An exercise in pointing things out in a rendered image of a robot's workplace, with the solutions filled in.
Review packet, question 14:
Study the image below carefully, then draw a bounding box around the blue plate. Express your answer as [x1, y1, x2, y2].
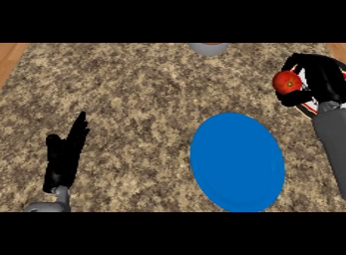
[188, 112, 286, 213]

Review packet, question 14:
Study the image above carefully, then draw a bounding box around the red tomato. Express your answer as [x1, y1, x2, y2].
[271, 70, 304, 96]

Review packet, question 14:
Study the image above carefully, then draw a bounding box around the grey bowl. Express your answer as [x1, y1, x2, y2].
[187, 43, 230, 57]

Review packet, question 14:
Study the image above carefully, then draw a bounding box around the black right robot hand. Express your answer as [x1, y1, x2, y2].
[274, 52, 346, 108]

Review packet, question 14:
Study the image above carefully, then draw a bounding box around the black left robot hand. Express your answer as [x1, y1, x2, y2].
[42, 111, 92, 194]

